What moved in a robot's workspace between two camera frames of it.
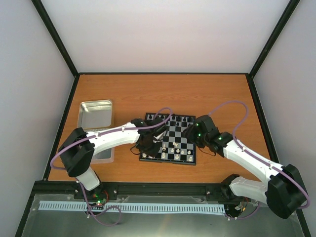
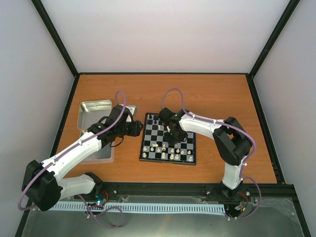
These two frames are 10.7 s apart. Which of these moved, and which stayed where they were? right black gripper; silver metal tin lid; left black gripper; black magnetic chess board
Moved: left black gripper; right black gripper
Stayed: black magnetic chess board; silver metal tin lid
